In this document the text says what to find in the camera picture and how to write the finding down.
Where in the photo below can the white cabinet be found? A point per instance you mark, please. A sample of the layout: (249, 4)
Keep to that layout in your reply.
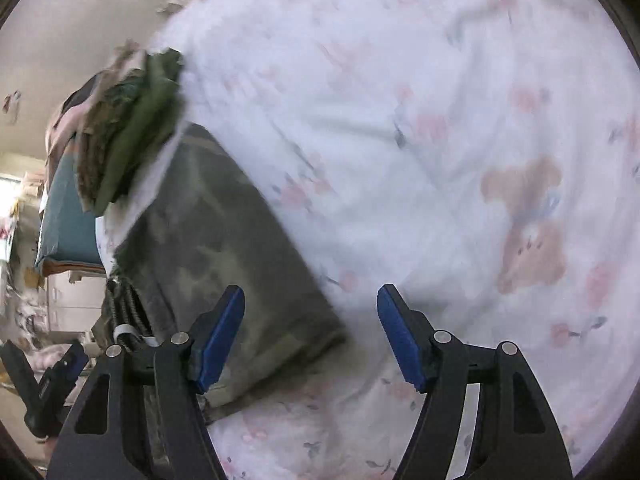
(75, 295)

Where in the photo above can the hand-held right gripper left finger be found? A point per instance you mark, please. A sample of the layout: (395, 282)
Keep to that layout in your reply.
(220, 340)

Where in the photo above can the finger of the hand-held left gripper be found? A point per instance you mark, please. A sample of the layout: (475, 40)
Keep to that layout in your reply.
(17, 375)
(74, 360)

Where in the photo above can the camouflage pants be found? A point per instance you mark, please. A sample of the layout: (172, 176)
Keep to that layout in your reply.
(225, 260)

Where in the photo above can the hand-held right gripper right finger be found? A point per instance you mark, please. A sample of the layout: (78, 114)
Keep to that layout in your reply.
(400, 340)

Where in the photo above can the dark grey garment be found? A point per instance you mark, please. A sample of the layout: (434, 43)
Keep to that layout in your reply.
(80, 95)

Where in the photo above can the small wall shelf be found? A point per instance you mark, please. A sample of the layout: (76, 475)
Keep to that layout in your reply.
(12, 105)

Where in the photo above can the floral bed sheet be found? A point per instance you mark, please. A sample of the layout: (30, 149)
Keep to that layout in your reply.
(400, 110)

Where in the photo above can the stack of folded clothes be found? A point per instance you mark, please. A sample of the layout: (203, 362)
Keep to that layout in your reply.
(135, 130)

